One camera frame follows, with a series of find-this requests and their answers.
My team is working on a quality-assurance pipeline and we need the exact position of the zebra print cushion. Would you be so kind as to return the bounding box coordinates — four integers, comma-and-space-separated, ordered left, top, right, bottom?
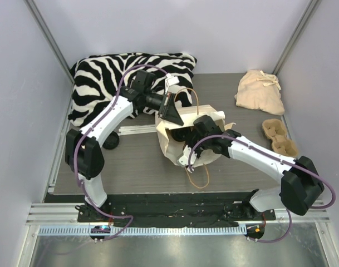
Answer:
68, 52, 198, 127

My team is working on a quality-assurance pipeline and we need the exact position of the single black cup lid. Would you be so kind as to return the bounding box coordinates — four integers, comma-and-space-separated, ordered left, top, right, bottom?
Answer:
170, 127, 193, 142

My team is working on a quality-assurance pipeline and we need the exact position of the white paper straw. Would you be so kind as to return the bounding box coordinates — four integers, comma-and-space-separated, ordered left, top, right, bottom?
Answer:
118, 125, 156, 136

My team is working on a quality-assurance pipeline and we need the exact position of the cream paper bag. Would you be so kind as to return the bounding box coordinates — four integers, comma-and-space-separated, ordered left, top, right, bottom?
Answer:
155, 87, 237, 189

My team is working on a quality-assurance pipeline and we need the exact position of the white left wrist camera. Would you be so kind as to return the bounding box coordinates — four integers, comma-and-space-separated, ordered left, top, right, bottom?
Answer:
164, 73, 179, 94

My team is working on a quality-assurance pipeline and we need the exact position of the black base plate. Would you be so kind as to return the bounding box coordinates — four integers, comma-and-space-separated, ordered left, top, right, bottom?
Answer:
75, 192, 276, 228

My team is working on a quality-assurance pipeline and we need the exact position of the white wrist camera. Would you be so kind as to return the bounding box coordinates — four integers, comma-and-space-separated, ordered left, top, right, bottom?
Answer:
164, 73, 179, 94
176, 145, 203, 173

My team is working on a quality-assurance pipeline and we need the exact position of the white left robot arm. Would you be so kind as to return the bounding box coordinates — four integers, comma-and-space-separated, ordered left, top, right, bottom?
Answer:
65, 70, 184, 222

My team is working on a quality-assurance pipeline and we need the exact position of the black lid stack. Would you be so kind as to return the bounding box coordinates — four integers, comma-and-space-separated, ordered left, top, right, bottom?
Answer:
102, 131, 120, 150

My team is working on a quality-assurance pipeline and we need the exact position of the beige cloth drawstring pouch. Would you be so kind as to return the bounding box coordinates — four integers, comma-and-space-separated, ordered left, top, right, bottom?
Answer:
234, 70, 285, 116

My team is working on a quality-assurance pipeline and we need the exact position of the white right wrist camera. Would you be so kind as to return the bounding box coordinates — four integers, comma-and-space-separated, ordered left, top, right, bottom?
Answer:
176, 145, 203, 173

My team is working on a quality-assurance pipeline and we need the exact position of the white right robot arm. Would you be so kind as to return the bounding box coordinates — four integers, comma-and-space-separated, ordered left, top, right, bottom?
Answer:
178, 115, 325, 220

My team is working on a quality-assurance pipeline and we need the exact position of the white slotted cable duct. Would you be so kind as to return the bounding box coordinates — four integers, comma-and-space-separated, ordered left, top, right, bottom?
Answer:
38, 224, 247, 236

